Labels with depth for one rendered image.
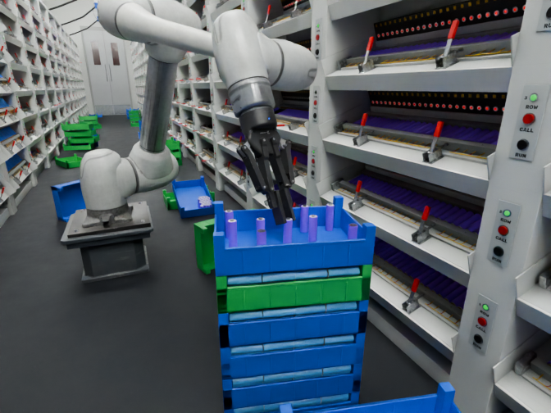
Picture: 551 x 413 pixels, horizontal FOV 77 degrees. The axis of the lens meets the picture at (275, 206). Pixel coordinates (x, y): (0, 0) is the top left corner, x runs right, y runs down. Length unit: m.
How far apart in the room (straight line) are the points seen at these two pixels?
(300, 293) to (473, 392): 0.46
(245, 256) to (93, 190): 0.95
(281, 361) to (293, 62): 0.64
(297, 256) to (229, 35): 0.45
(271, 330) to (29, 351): 0.79
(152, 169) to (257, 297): 0.95
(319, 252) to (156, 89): 0.93
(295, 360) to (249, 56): 0.62
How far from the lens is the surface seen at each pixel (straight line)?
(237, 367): 0.78
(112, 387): 1.08
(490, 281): 0.82
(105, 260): 1.54
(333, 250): 0.66
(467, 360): 0.93
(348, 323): 0.76
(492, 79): 0.79
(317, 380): 0.84
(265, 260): 0.64
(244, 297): 0.68
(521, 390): 0.91
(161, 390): 1.04
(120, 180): 1.49
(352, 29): 1.27
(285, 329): 0.73
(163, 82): 1.36
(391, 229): 1.00
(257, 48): 0.77
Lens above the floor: 0.72
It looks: 19 degrees down
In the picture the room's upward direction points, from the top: straight up
